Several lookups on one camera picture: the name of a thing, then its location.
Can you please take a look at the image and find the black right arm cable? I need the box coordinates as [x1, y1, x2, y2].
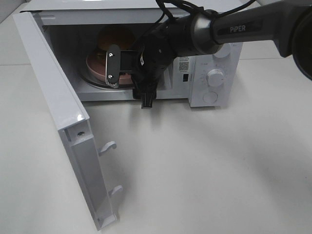
[131, 0, 256, 49]

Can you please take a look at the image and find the glass microwave turntable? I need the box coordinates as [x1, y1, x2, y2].
[79, 67, 134, 89]

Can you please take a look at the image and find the round white door release button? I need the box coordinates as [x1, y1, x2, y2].
[203, 92, 218, 104]

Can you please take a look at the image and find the white microwave knob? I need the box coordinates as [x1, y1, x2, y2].
[207, 69, 225, 87]
[213, 43, 231, 59]

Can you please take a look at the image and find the burger with lettuce and tomato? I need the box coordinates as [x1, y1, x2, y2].
[97, 24, 136, 51]

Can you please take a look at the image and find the pink plate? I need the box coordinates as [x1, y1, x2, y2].
[86, 49, 133, 85]

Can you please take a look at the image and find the white microwave door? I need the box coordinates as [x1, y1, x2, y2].
[13, 12, 122, 230]

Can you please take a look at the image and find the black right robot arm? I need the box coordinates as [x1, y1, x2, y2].
[105, 0, 312, 108]

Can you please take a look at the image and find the white microwave oven body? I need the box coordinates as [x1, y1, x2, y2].
[14, 0, 242, 107]

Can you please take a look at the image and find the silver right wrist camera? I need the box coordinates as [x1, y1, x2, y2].
[105, 80, 119, 89]

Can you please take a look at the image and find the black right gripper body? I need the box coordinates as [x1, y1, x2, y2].
[106, 35, 176, 98]

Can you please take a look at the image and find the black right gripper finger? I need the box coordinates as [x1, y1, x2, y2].
[140, 91, 156, 109]

